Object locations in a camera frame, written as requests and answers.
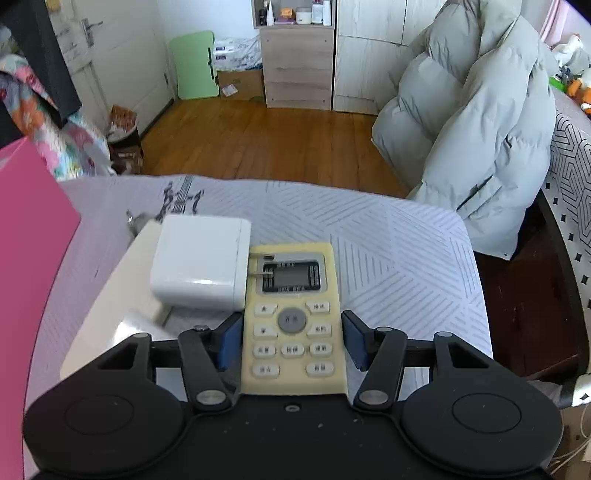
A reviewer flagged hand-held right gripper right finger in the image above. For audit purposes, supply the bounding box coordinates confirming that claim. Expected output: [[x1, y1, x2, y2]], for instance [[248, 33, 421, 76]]
[[341, 310, 490, 411]]

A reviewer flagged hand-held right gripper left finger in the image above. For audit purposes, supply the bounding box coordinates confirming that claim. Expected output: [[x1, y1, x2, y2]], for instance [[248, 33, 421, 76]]
[[95, 313, 245, 414]]

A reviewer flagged cream yellow remote control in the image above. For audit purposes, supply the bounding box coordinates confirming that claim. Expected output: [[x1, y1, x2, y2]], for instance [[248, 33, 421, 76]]
[[241, 242, 349, 396]]

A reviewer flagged white charger adapter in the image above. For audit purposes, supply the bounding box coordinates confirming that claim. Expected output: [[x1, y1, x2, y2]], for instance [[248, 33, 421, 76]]
[[150, 215, 277, 311]]

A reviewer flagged beige cloth strip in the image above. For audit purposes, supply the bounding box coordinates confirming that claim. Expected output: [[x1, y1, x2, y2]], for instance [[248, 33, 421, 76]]
[[59, 217, 252, 380]]

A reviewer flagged pink cardboard box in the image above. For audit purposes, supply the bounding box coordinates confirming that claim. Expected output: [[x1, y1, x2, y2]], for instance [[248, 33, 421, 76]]
[[0, 137, 83, 480]]

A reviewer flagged small silver metal piece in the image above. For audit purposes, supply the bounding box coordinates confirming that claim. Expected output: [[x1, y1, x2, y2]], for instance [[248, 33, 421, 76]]
[[126, 210, 155, 237]]

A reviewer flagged trash bin with bag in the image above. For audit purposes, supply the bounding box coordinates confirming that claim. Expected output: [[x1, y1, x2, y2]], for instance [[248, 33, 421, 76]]
[[107, 105, 144, 175]]

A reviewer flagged grey puffer jacket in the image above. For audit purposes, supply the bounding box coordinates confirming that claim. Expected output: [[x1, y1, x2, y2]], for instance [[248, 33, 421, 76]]
[[372, 0, 559, 261]]

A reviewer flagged brown cardboard box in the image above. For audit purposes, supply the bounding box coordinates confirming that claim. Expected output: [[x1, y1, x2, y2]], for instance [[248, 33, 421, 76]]
[[217, 69, 266, 101]]

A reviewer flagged floral quilt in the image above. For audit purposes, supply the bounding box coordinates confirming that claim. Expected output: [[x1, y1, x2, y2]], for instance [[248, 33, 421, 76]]
[[0, 53, 114, 181]]

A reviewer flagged light wooden wardrobe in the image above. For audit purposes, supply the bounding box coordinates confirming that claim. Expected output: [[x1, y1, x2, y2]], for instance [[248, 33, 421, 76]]
[[332, 0, 462, 116]]

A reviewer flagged geometric patterned cloth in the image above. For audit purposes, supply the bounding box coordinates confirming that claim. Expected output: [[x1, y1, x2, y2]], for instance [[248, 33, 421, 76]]
[[538, 88, 591, 324]]

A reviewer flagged green folding table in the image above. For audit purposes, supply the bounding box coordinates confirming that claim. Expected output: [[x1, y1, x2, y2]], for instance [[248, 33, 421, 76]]
[[168, 30, 221, 101]]

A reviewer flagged wooden shelf drawer cabinet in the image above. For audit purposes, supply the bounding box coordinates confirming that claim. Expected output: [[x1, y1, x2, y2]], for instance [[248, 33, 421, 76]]
[[252, 0, 337, 110]]

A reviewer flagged white blue tissue pack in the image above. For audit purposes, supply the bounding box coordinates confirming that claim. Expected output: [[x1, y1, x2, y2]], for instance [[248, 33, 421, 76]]
[[213, 36, 264, 71]]

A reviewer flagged white door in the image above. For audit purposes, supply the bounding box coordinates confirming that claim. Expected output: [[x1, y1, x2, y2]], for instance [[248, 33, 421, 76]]
[[46, 0, 176, 134]]

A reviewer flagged orange plush toy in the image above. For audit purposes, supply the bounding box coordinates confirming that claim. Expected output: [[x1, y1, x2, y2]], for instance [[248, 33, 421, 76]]
[[568, 69, 591, 112]]

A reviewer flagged dark grey coat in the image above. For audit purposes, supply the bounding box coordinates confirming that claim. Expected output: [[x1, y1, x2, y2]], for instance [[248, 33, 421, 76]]
[[0, 0, 83, 144]]

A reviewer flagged white plush toy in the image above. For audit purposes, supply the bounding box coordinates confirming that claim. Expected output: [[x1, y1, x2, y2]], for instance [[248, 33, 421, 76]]
[[551, 34, 587, 75]]

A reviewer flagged pink curtain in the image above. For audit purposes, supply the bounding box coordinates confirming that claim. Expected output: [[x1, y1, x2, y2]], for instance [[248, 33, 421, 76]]
[[538, 0, 585, 49]]

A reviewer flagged white cable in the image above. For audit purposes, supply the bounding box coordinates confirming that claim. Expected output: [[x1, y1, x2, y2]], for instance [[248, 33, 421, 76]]
[[549, 434, 591, 472]]

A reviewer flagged metal door handle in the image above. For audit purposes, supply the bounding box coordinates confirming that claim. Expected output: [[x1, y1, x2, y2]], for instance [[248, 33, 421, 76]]
[[82, 18, 103, 47]]

